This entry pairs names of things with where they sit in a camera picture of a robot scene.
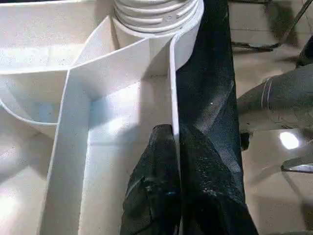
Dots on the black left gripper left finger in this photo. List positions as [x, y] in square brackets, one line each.
[154, 196]

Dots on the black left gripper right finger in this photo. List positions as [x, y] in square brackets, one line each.
[215, 200]

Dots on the white plastic table leg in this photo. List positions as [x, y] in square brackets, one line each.
[156, 14]

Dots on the white plastic table top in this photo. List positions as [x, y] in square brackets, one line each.
[73, 122]

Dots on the black floor stand leg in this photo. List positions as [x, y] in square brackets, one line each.
[252, 47]

